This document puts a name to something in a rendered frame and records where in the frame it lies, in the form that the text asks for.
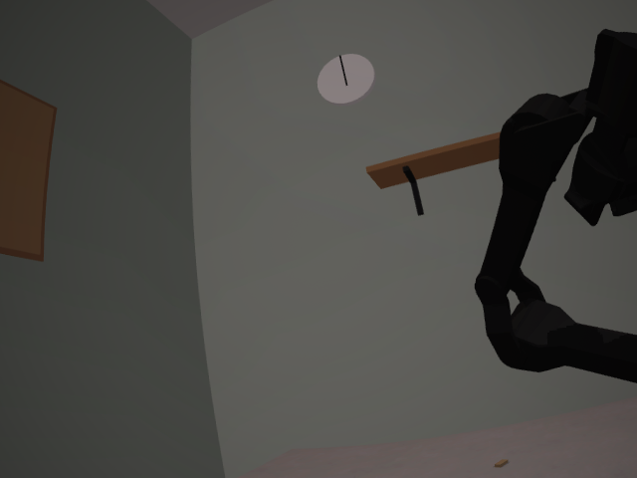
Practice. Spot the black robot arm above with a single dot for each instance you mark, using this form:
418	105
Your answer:
534	143

